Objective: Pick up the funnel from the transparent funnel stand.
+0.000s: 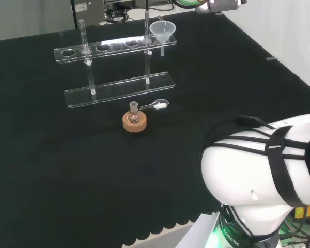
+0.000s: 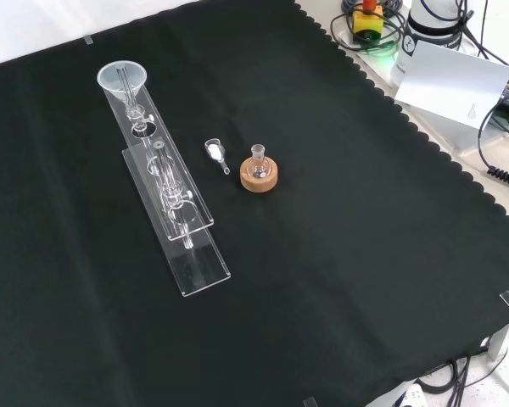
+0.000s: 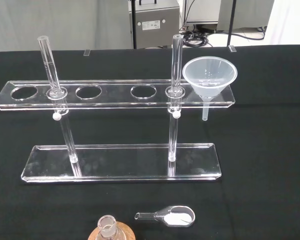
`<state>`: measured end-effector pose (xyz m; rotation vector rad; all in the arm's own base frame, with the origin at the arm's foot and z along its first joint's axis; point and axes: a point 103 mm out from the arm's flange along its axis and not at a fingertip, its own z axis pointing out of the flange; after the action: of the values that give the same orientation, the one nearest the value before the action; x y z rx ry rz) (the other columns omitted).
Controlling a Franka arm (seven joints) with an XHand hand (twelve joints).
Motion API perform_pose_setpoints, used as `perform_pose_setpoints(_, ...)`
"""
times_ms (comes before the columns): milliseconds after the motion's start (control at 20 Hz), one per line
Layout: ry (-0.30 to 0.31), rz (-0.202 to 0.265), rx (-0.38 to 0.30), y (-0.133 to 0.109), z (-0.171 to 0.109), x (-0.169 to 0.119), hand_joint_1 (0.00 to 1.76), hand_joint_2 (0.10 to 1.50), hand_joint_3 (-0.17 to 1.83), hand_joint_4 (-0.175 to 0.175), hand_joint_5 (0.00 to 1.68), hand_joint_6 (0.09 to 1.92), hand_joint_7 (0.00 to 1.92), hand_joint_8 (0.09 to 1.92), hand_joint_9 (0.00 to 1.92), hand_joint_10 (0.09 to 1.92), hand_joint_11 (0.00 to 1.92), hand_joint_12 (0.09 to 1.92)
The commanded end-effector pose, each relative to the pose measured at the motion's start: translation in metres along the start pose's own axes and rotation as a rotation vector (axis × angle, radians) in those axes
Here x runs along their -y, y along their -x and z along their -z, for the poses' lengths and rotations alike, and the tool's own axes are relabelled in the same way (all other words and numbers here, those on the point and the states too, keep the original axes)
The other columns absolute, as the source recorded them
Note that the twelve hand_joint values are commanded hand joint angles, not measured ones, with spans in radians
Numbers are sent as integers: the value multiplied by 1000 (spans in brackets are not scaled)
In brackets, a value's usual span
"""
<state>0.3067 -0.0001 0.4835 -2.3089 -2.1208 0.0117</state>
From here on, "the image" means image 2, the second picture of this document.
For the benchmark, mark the translucent plastic funnel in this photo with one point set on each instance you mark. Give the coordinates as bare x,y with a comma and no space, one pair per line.
110,82

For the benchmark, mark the black cloth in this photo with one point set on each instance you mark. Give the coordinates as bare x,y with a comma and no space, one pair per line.
322,220

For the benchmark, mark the yellow stop button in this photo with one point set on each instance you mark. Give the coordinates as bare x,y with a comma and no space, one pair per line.
367,23

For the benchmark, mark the clear acrylic funnel stand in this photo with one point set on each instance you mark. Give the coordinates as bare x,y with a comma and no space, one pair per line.
182,212

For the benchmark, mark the pale board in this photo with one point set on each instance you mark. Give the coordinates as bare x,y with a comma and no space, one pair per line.
454,85

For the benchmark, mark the grey metal table bracket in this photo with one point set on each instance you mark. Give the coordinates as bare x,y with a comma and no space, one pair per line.
500,339

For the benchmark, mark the small round-bottom glass flask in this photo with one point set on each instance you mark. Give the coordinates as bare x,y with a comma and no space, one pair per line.
258,167

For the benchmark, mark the white power strip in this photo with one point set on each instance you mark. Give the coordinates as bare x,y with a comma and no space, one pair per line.
411,396

